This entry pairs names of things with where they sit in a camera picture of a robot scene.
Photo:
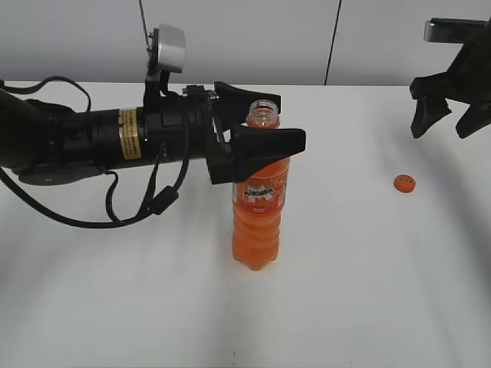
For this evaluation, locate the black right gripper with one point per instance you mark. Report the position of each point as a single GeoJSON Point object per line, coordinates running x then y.
{"type": "Point", "coordinates": [466, 80]}

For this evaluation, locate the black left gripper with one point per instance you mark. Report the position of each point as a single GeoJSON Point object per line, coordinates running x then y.
{"type": "Point", "coordinates": [183, 127]}

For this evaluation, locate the orange Mirinda soda bottle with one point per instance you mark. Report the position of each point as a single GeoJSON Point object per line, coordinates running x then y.
{"type": "Point", "coordinates": [257, 208]}

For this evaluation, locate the orange bottle cap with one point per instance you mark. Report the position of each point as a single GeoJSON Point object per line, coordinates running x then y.
{"type": "Point", "coordinates": [404, 183]}

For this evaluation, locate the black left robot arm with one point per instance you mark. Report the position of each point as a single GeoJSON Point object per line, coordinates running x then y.
{"type": "Point", "coordinates": [47, 144]}

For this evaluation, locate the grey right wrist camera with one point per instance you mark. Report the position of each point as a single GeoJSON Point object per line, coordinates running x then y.
{"type": "Point", "coordinates": [452, 30]}

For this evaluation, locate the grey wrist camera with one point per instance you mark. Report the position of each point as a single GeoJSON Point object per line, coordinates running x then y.
{"type": "Point", "coordinates": [167, 49]}
{"type": "Point", "coordinates": [452, 30]}

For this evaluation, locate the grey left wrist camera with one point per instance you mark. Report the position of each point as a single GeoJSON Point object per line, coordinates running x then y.
{"type": "Point", "coordinates": [167, 49]}

